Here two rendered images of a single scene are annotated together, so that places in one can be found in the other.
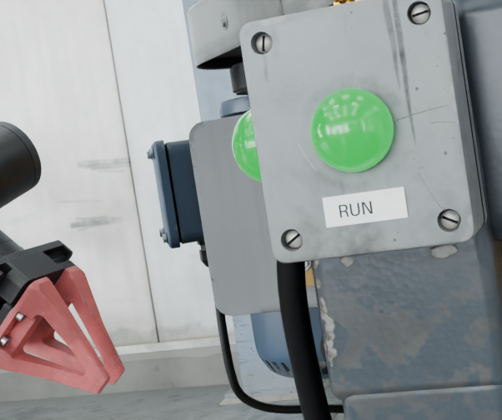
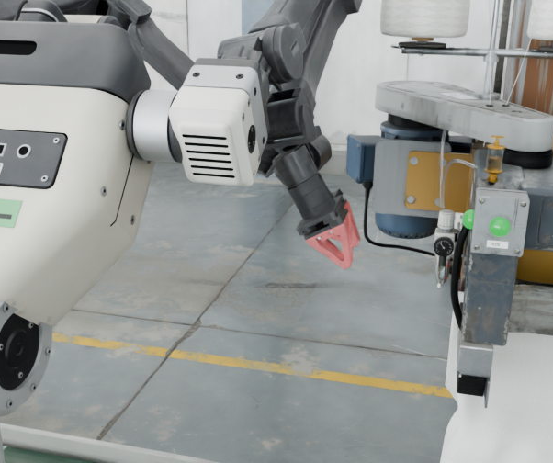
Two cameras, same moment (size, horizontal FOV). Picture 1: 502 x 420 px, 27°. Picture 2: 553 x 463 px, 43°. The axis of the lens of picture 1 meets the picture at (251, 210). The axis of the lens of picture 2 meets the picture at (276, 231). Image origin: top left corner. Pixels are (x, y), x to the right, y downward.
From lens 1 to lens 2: 76 cm
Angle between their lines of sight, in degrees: 17
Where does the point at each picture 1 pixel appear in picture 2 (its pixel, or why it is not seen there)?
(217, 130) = (388, 143)
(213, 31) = (394, 105)
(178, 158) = (368, 150)
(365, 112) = (505, 226)
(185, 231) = (365, 177)
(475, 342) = (509, 273)
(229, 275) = (380, 197)
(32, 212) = not seen: hidden behind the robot
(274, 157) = (477, 228)
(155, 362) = not seen: hidden behind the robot
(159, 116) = not seen: outside the picture
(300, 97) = (488, 216)
